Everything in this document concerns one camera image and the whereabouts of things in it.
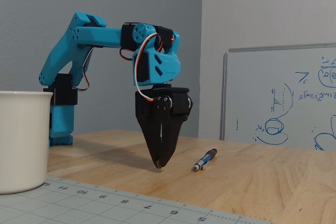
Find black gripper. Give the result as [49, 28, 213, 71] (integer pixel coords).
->
[134, 83, 194, 169]

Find blue and silver pen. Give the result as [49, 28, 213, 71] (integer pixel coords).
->
[193, 148, 218, 172]

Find grey cutting mat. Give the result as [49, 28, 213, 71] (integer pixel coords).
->
[0, 176, 279, 224]

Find whiteboard with blue drawings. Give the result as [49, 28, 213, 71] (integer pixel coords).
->
[219, 42, 336, 152]

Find white cup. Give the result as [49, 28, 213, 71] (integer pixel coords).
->
[0, 90, 53, 195]

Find long white servo cable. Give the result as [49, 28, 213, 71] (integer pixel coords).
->
[133, 33, 161, 102]

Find short looped servo cable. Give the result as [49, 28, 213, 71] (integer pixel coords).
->
[119, 47, 135, 61]

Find servo cable at shoulder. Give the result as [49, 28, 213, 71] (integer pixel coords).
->
[73, 48, 93, 91]

